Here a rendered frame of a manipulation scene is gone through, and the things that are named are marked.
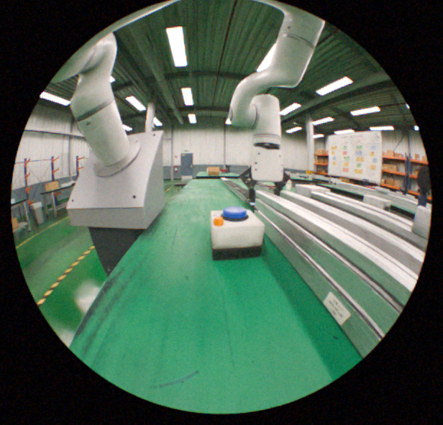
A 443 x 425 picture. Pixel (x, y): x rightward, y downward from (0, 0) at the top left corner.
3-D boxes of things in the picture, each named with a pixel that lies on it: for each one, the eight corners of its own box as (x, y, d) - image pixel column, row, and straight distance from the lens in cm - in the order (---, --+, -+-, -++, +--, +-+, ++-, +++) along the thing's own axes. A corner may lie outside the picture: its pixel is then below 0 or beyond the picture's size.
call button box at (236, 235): (210, 237, 29) (210, 208, 27) (254, 235, 31) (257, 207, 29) (212, 261, 23) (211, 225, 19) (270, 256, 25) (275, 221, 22)
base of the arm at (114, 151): (85, 175, 56) (57, 134, 50) (113, 138, 64) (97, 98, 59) (122, 180, 42) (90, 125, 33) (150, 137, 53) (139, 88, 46)
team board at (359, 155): (318, 211, 383) (323, 134, 386) (329, 210, 421) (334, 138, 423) (365, 235, 308) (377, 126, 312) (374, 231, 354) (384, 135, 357)
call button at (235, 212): (221, 216, 25) (221, 206, 25) (242, 215, 26) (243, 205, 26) (224, 225, 22) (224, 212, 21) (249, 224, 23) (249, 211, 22)
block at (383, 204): (356, 218, 62) (361, 194, 61) (368, 217, 72) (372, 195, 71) (375, 229, 58) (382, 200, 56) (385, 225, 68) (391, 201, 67)
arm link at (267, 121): (257, 131, 38) (286, 137, 43) (256, 89, 43) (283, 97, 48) (246, 137, 45) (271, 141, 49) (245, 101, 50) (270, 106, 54)
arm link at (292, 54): (259, 19, 35) (229, 132, 39) (322, 51, 42) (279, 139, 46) (246, 24, 43) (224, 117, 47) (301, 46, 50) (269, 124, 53)
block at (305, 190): (287, 209, 54) (290, 183, 52) (311, 208, 61) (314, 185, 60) (301, 218, 47) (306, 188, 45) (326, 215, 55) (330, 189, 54)
